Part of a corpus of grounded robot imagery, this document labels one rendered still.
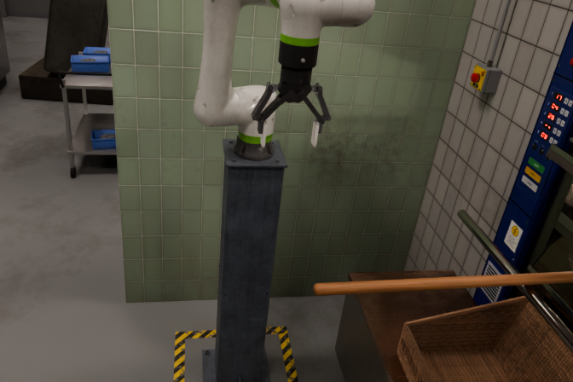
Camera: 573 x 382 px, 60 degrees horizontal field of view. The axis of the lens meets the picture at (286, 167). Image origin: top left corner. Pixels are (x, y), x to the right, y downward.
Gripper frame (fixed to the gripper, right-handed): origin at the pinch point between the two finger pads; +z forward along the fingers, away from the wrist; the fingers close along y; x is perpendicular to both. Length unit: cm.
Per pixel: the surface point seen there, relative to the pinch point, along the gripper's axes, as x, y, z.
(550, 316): 39, -62, 30
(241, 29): -102, -1, -4
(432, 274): -45, -88, 91
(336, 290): 27.0, -8.7, 27.0
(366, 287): 27.1, -16.4, 26.8
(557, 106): -23, -99, -2
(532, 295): 31, -62, 30
